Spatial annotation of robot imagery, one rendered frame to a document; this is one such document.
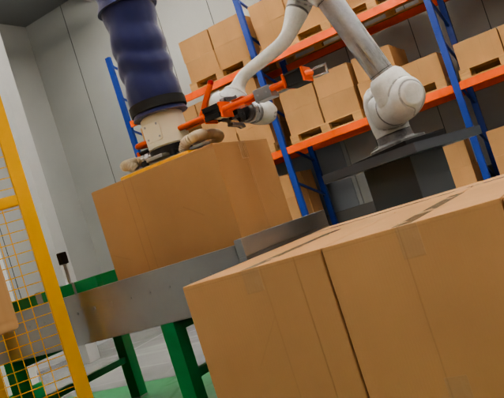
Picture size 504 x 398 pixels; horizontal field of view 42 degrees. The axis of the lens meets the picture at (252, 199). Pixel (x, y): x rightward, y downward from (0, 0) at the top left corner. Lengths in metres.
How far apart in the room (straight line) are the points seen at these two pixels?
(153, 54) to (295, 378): 1.45
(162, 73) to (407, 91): 0.94
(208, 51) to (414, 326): 9.65
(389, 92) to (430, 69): 6.84
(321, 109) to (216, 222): 7.74
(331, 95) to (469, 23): 2.39
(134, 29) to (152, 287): 0.98
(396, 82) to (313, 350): 1.37
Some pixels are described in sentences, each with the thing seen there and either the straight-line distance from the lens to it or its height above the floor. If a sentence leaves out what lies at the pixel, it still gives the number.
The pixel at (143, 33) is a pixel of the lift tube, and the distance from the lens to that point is 2.60.
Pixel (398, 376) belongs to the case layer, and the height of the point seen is 0.23.
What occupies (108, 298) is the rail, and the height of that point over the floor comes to 0.55.
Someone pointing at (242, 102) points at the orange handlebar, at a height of 1.07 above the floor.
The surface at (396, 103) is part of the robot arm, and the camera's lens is 2.63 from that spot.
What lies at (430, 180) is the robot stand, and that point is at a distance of 2.80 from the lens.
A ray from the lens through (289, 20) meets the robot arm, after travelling 2.85.
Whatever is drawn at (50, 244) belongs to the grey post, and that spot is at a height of 0.98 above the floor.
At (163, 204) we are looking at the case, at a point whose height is 0.81.
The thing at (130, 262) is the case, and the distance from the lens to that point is 2.55.
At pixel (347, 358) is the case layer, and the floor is 0.29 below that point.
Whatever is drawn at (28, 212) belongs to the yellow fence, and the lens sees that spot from 2.53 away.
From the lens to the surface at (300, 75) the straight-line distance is 2.28.
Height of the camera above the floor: 0.64
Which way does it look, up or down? 2 degrees up
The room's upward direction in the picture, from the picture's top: 18 degrees counter-clockwise
